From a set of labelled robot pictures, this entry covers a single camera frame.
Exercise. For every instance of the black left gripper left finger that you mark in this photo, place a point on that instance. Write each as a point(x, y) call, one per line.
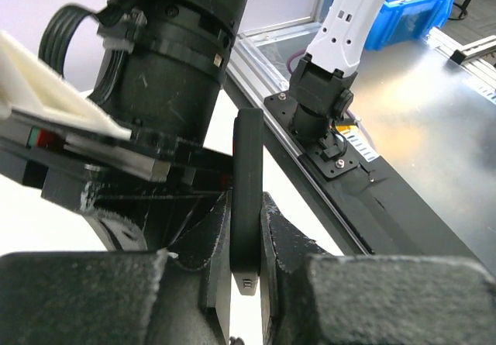
point(179, 295)

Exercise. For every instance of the blue plastic bin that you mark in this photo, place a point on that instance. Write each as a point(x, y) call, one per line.
point(399, 21)

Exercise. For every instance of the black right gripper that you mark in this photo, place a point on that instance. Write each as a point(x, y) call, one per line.
point(135, 196)

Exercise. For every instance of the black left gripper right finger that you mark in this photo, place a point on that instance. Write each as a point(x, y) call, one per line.
point(311, 297)

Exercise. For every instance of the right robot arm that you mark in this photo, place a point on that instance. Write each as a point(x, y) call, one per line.
point(155, 66)

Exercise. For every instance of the aluminium front rail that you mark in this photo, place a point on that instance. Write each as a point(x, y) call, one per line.
point(258, 69)

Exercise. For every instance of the black smartphone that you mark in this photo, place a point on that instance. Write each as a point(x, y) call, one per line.
point(247, 194)

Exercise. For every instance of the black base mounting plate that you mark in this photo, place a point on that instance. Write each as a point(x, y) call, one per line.
point(370, 209)

